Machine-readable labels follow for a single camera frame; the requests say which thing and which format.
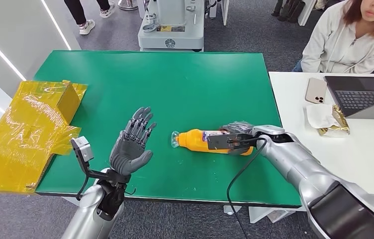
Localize orange detergent bottle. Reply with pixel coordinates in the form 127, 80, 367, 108
170, 128, 254, 156

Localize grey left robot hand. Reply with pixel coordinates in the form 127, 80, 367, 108
109, 106, 157, 176

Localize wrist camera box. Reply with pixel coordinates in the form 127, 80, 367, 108
206, 132, 254, 151
71, 136, 94, 174

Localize white furniture panel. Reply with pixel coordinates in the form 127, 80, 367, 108
297, 0, 318, 26

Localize dark grey laptop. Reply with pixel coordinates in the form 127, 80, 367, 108
324, 76, 374, 120

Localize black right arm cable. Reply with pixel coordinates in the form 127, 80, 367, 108
226, 137, 269, 239

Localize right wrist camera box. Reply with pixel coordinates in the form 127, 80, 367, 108
206, 132, 254, 151

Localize chrome stand base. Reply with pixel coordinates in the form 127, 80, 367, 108
117, 0, 139, 11

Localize white table foot bracket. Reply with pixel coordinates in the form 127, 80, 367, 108
61, 197, 80, 207
223, 205, 242, 216
249, 207, 306, 224

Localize grey machine base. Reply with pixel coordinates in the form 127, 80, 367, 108
137, 0, 219, 52

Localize gold foil wrapper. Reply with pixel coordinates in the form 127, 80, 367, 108
318, 105, 351, 137

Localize black furniture legs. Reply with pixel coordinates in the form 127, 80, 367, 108
271, 0, 306, 24

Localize beige smartphone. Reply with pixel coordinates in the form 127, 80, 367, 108
305, 77, 328, 105

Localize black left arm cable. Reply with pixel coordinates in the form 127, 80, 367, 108
76, 174, 91, 202

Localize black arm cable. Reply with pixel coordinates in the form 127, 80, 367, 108
76, 174, 91, 202
226, 137, 269, 239

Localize yellow taped cardboard box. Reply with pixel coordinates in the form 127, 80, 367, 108
0, 80, 88, 195

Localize green table mat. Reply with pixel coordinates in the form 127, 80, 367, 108
33, 50, 302, 209

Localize white table leg panel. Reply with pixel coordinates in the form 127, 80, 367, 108
209, 0, 230, 26

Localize white desk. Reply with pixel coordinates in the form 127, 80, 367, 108
269, 71, 374, 199

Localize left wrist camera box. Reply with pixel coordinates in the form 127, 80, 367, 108
71, 136, 94, 174

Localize seated person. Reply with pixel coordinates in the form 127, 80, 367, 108
292, 0, 374, 74

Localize white paper tissue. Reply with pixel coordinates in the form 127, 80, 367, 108
303, 104, 339, 130

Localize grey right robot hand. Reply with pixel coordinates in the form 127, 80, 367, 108
220, 121, 256, 156

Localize standing person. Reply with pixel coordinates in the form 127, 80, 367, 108
63, 0, 116, 36

